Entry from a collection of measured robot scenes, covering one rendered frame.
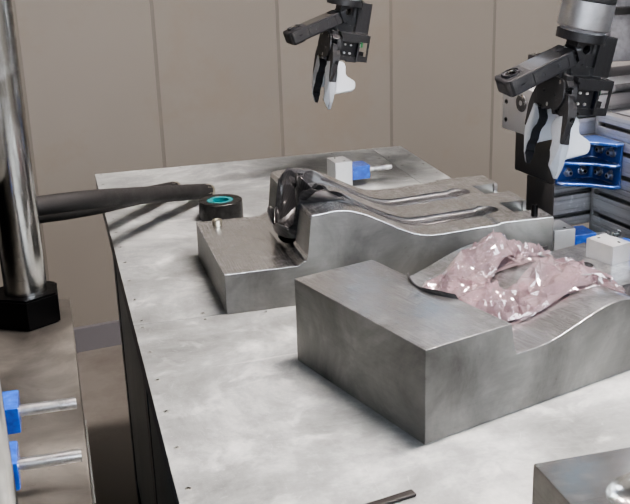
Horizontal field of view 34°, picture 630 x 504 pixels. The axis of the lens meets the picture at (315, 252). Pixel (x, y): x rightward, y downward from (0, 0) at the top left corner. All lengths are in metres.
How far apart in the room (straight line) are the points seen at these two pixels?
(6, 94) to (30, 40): 1.71
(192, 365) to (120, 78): 1.98
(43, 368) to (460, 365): 0.56
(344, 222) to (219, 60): 1.88
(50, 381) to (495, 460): 0.57
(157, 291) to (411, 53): 2.13
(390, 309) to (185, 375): 0.28
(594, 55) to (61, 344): 0.86
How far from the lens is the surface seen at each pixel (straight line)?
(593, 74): 1.56
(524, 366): 1.16
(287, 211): 1.61
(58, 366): 1.38
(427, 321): 1.12
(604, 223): 2.07
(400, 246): 1.48
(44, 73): 3.15
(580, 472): 0.94
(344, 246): 1.45
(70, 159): 3.21
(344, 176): 2.05
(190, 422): 1.17
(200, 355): 1.33
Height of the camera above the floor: 1.35
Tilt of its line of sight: 19 degrees down
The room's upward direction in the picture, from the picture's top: 2 degrees counter-clockwise
